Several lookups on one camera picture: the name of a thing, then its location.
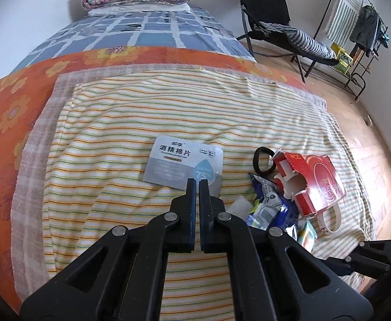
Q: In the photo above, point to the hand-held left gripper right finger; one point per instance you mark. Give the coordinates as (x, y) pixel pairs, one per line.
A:
(204, 214)

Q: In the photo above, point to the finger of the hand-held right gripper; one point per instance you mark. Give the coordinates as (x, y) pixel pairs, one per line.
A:
(359, 264)
(381, 247)

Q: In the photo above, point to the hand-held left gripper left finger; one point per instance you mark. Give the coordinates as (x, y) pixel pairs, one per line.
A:
(190, 214)

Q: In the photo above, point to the colourful snack packet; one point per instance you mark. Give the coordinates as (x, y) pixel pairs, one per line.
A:
(306, 235)

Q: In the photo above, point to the blue snack wrapper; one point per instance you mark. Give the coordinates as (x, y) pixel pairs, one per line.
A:
(269, 204)

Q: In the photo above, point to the red cardboard box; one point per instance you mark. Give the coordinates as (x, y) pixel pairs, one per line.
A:
(316, 180)

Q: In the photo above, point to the clear plastic piece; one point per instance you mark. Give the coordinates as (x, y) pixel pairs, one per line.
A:
(239, 205)

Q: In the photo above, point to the grey and white wipes packet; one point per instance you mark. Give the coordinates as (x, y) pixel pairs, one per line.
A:
(185, 160)

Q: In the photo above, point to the yellow striped cloth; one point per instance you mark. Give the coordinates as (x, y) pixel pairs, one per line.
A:
(142, 113)

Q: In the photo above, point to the pinkish grey fringed towel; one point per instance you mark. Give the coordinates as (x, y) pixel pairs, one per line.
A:
(36, 160)

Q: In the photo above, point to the black drying rack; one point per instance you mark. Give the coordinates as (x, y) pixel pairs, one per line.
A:
(356, 73)

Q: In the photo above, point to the yellow crate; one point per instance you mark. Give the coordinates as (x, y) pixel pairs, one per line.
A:
(341, 57)

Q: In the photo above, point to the grey striped garment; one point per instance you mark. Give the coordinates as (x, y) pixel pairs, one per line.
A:
(299, 38)

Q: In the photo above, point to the orange floral blanket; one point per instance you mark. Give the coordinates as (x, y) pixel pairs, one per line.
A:
(11, 113)

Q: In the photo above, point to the dark hanging garment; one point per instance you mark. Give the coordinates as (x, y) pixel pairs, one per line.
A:
(366, 28)

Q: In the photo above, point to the black folding chair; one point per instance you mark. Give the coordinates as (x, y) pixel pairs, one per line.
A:
(265, 3)

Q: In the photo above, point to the green striped towel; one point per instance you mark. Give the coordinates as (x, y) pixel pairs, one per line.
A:
(346, 10)

